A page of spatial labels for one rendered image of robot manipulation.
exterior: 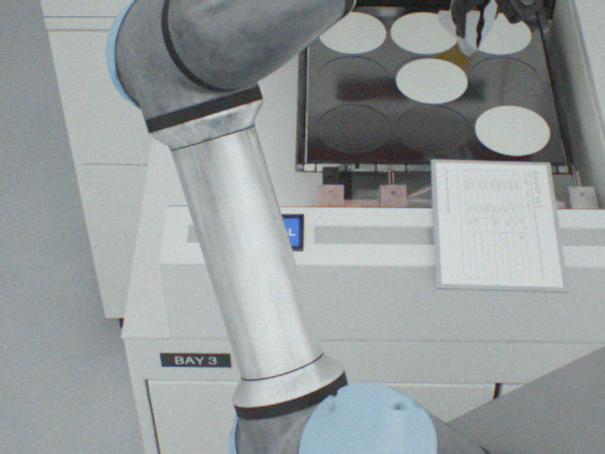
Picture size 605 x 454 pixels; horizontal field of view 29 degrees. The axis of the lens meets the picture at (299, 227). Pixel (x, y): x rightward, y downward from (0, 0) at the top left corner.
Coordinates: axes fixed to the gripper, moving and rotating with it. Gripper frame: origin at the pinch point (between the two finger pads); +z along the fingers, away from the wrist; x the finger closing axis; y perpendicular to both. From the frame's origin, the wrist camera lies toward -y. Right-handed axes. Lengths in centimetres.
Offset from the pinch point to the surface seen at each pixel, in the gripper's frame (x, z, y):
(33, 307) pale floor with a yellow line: 38, 99, 83
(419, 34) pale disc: -6.0, 9.4, 15.6
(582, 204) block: 4.1, 8.6, -23.8
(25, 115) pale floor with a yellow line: 5, 99, 138
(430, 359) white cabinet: 28.8, 21.3, -22.2
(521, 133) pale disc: -0.8, 9.5, -9.2
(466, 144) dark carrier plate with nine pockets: 6.4, 9.4, -5.8
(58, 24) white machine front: 29, 16, 62
